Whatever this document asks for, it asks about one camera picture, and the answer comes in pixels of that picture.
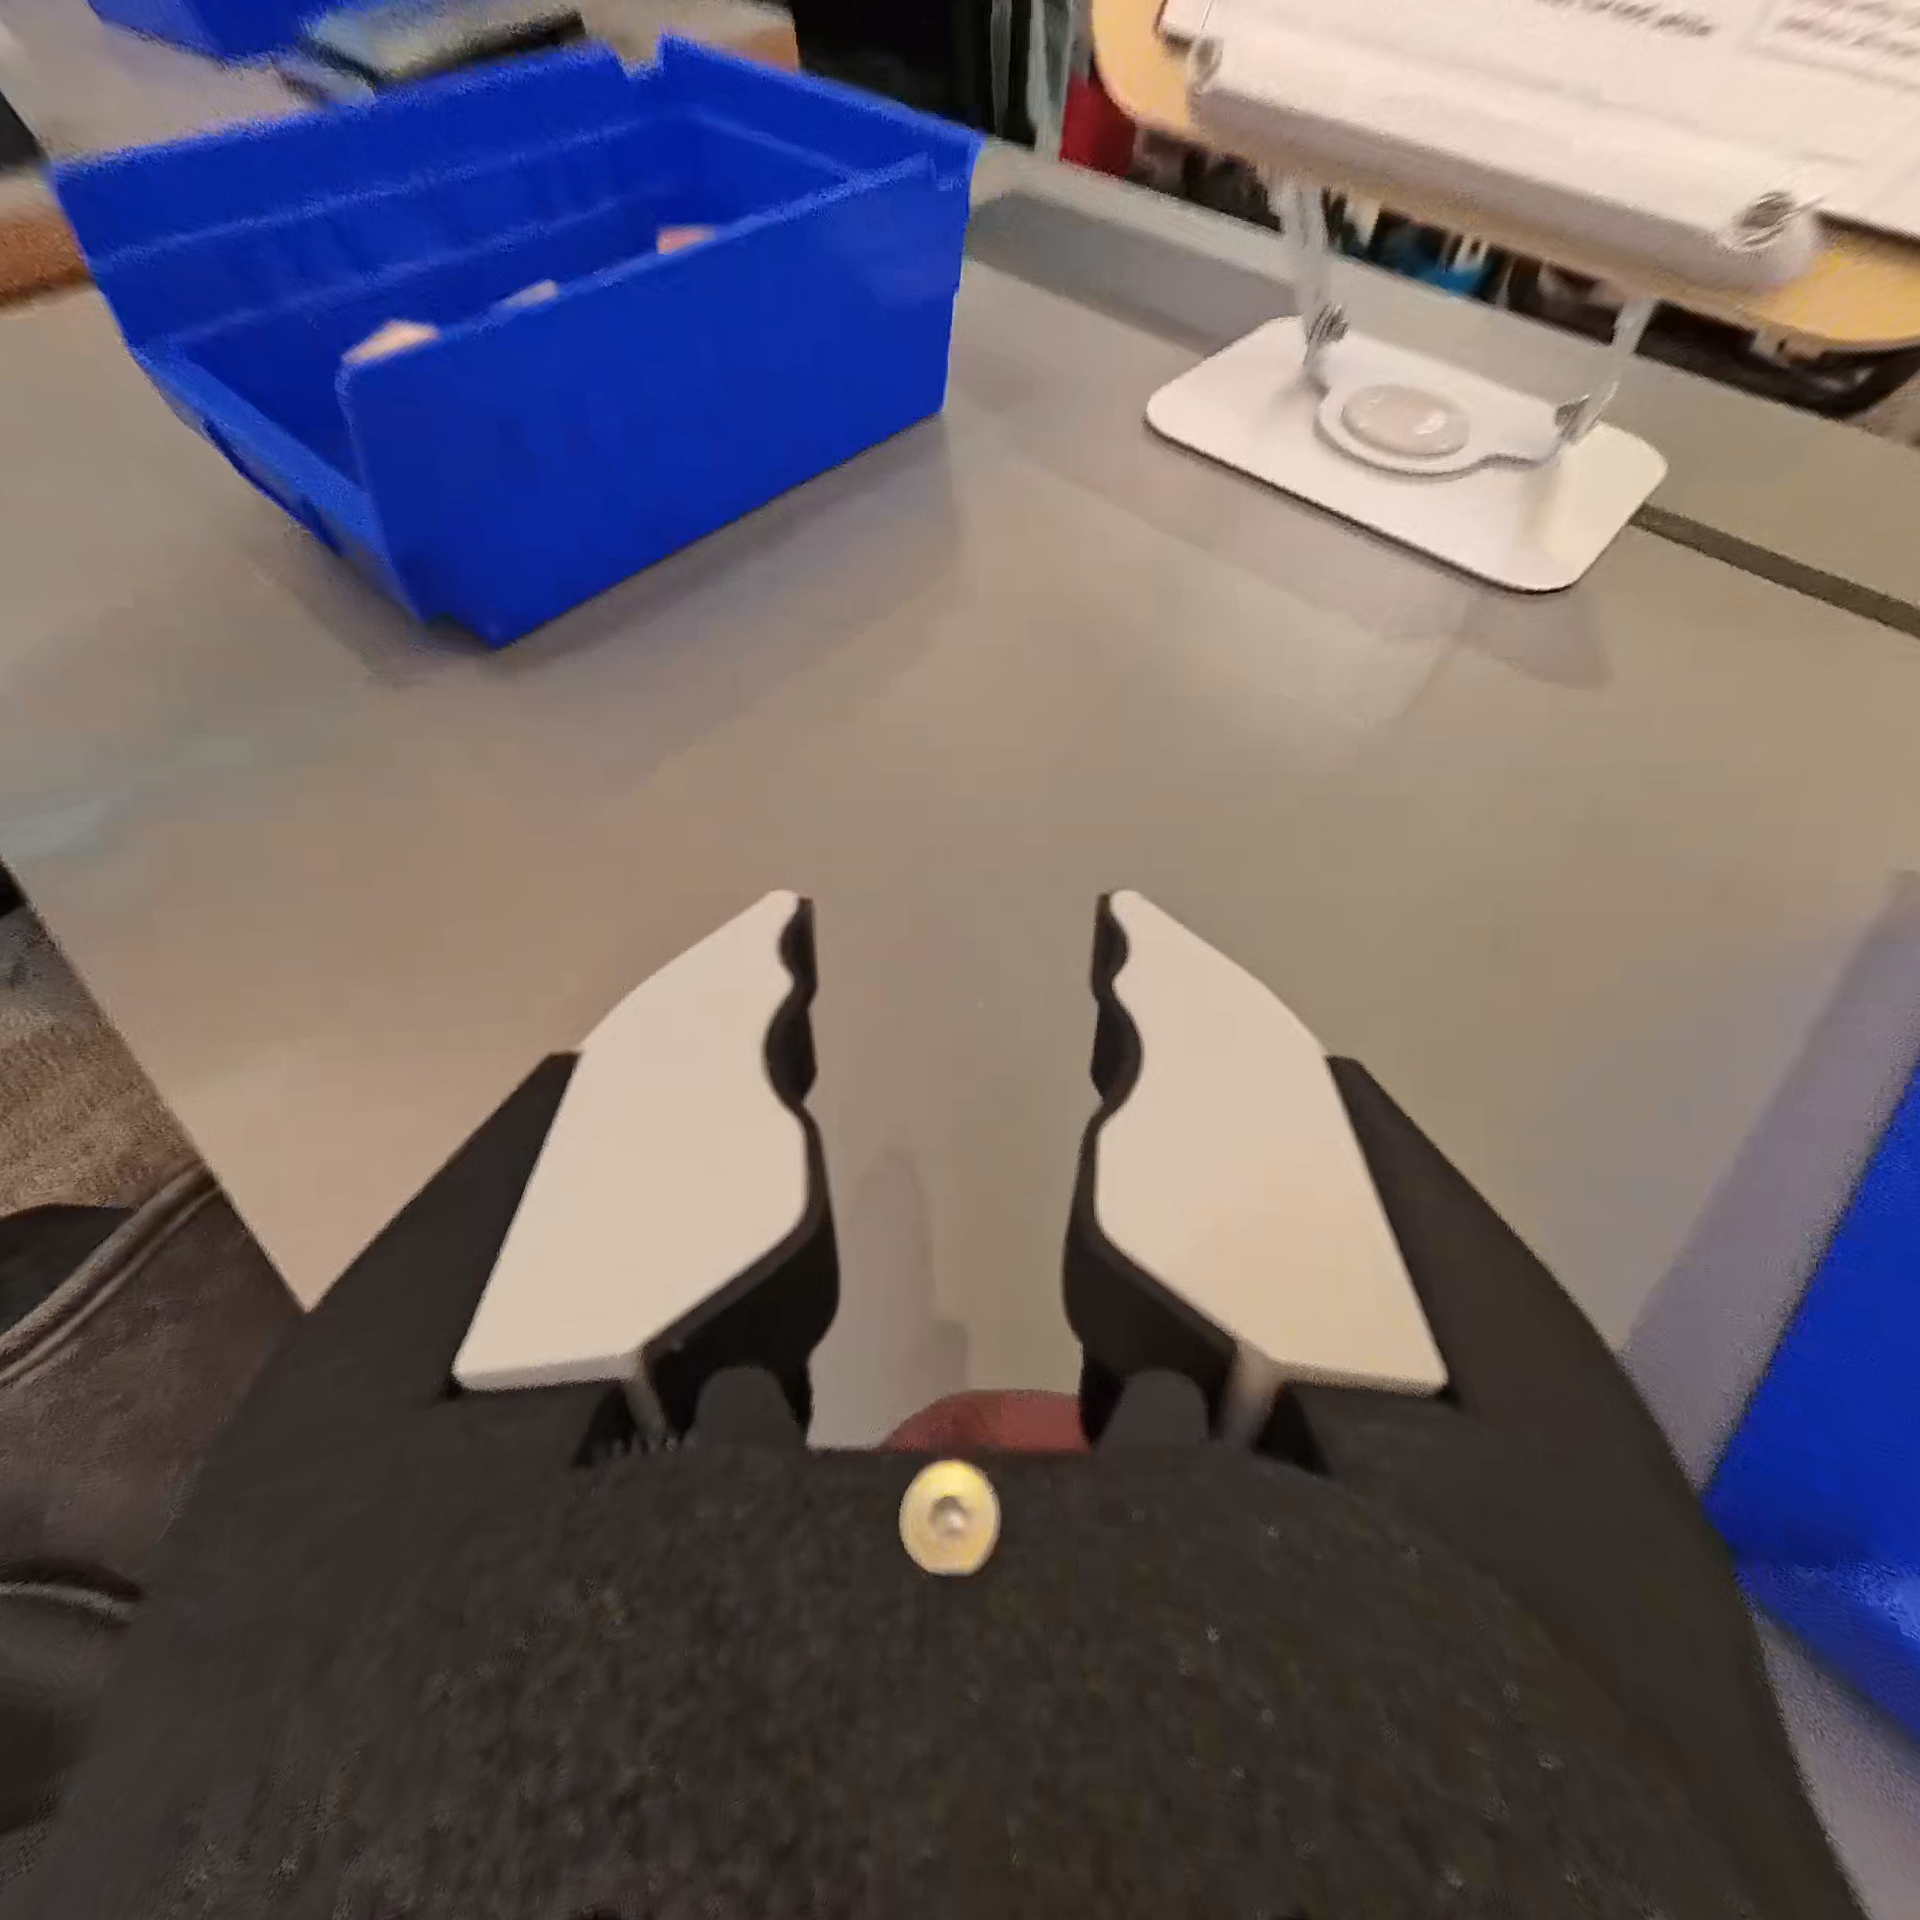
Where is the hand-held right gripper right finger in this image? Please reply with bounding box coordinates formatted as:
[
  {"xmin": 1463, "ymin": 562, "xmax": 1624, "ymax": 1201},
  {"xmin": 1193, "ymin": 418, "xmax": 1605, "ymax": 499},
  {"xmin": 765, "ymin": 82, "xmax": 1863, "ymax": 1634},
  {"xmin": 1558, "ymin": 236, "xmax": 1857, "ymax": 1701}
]
[{"xmin": 1065, "ymin": 890, "xmax": 1451, "ymax": 1466}]

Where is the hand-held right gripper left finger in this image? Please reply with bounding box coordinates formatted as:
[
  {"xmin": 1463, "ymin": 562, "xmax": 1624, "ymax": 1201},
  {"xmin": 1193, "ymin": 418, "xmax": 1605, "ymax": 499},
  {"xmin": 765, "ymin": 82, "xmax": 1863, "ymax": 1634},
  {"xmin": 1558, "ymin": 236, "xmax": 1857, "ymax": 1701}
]
[{"xmin": 450, "ymin": 890, "xmax": 840, "ymax": 1466}]

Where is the blue plastic bin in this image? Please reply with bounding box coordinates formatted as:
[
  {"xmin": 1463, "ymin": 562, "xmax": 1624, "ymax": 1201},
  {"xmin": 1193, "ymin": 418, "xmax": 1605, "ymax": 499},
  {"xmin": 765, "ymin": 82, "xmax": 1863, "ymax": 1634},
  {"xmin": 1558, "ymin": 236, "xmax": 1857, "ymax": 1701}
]
[
  {"xmin": 54, "ymin": 32, "xmax": 985, "ymax": 649},
  {"xmin": 1703, "ymin": 1050, "xmax": 1920, "ymax": 1749},
  {"xmin": 88, "ymin": 0, "xmax": 318, "ymax": 63}
]

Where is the grey hooded sweatshirt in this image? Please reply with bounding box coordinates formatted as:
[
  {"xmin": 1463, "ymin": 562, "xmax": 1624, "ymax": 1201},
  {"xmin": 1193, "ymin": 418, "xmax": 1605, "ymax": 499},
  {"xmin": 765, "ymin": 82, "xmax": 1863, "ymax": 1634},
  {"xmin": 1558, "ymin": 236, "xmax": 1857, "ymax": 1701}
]
[{"xmin": 0, "ymin": 1170, "xmax": 318, "ymax": 1847}]

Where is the white document stand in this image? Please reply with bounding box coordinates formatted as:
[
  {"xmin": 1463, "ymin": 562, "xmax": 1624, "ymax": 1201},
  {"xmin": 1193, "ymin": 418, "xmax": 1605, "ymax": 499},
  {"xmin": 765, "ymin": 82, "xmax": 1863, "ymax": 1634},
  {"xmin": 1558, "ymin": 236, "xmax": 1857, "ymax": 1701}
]
[{"xmin": 1088, "ymin": 0, "xmax": 1920, "ymax": 594}]

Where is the silver metal plate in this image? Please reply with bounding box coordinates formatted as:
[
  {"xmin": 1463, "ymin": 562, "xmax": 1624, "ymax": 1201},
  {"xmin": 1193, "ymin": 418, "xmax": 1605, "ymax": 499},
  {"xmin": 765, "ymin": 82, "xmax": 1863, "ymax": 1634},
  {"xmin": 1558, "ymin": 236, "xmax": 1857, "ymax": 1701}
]
[{"xmin": 299, "ymin": 0, "xmax": 590, "ymax": 81}]

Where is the printed instruction sheet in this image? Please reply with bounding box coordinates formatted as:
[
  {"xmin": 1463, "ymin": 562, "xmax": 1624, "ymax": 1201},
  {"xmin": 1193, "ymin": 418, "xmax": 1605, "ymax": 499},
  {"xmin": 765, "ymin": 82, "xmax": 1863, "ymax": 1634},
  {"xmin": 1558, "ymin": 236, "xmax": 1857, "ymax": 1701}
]
[{"xmin": 1155, "ymin": 0, "xmax": 1920, "ymax": 243}]

